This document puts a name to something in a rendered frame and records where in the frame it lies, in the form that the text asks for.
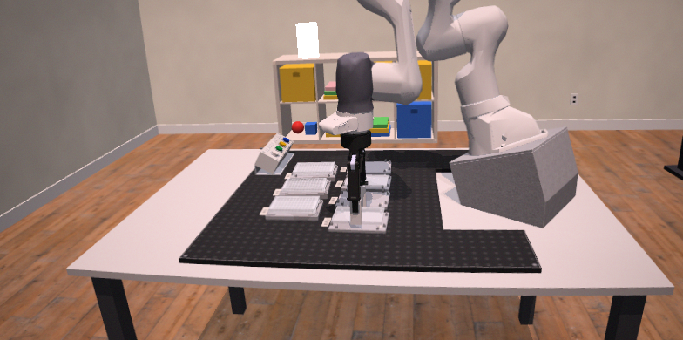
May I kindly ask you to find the white operator panel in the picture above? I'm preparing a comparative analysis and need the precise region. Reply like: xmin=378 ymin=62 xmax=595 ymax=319
xmin=254 ymin=133 xmax=295 ymax=175

